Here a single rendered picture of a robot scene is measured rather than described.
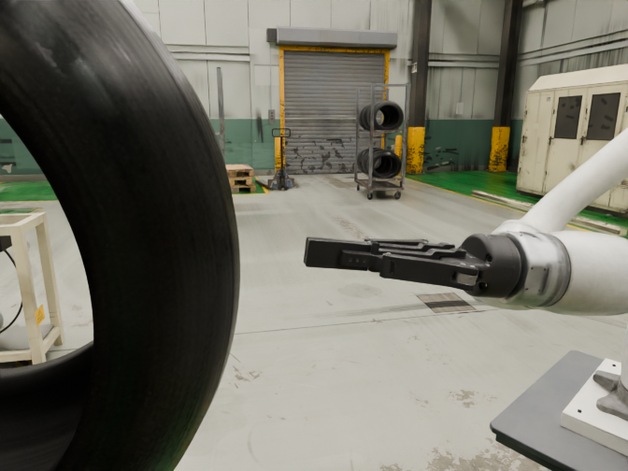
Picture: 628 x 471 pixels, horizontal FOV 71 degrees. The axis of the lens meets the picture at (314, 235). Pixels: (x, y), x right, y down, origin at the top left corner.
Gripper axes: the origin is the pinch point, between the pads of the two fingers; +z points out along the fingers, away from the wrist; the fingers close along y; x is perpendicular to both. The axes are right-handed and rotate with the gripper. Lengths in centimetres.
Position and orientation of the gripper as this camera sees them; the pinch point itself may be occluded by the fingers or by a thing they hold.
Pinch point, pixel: (336, 253)
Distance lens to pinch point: 48.4
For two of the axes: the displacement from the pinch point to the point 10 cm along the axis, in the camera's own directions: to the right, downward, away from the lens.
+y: 2.0, 2.4, -9.5
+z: -9.7, -0.8, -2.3
